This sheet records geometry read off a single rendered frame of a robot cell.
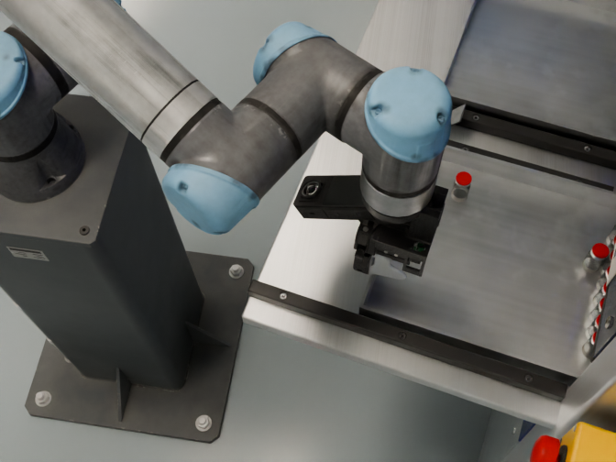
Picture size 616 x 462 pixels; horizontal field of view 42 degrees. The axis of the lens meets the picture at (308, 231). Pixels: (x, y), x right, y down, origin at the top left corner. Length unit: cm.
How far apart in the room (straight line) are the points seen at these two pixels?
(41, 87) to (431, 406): 116
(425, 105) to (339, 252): 40
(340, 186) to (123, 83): 29
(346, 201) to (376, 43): 43
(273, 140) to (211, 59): 169
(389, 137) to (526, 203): 45
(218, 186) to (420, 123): 18
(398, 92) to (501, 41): 58
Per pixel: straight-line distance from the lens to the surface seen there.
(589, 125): 120
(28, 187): 124
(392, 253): 91
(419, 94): 70
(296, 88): 73
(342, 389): 190
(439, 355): 99
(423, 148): 70
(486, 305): 104
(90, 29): 72
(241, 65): 236
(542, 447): 86
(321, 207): 87
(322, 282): 103
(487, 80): 122
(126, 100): 71
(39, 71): 114
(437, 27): 127
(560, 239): 110
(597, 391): 84
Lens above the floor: 183
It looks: 63 degrees down
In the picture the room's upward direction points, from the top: 4 degrees counter-clockwise
